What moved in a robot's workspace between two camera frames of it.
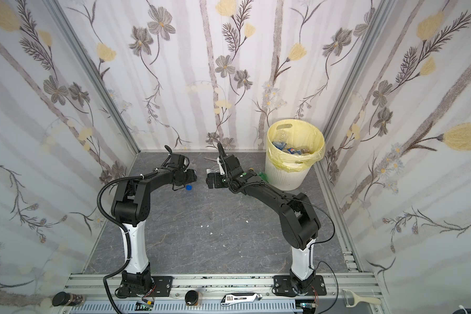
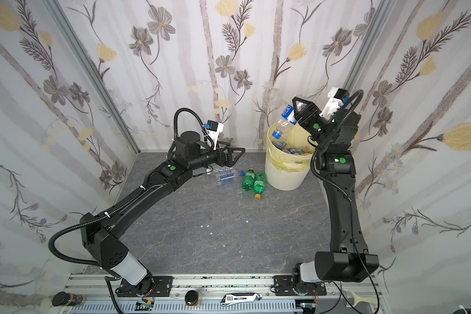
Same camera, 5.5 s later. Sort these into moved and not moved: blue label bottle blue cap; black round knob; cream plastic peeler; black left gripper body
Moved: black left gripper body
Not moved: black round knob; blue label bottle blue cap; cream plastic peeler
